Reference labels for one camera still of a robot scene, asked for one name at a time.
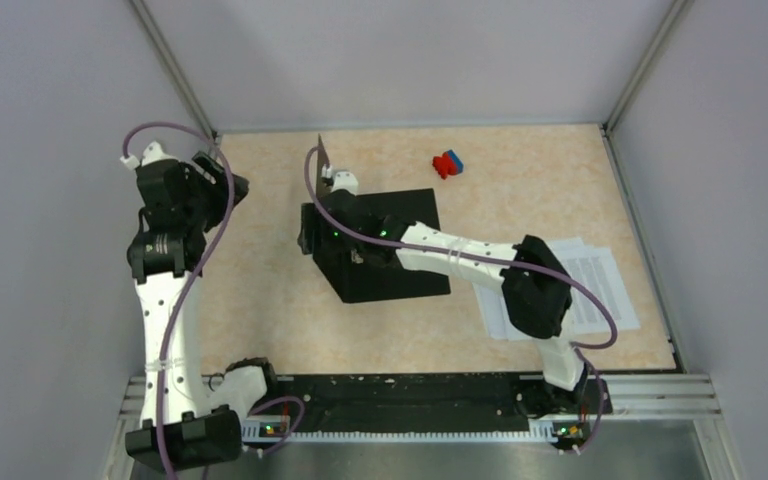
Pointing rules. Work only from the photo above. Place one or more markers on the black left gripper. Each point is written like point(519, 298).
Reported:
point(220, 188)

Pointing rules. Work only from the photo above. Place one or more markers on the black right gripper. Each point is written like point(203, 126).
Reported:
point(311, 221)

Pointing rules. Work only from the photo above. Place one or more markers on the teal and black file folder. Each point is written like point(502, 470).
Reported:
point(355, 282)

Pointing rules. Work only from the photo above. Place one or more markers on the white printed paper stack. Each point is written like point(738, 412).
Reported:
point(596, 269)

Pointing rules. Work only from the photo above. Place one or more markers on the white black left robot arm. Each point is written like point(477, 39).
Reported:
point(186, 210)

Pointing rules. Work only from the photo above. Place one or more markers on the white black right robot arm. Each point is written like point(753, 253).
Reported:
point(526, 275)

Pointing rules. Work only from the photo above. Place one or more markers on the red and blue toy block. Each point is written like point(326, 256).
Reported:
point(447, 164)

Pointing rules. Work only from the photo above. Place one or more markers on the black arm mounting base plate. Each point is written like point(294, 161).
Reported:
point(427, 403)

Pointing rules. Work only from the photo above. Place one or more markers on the aluminium front frame rail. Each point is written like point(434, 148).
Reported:
point(662, 425)

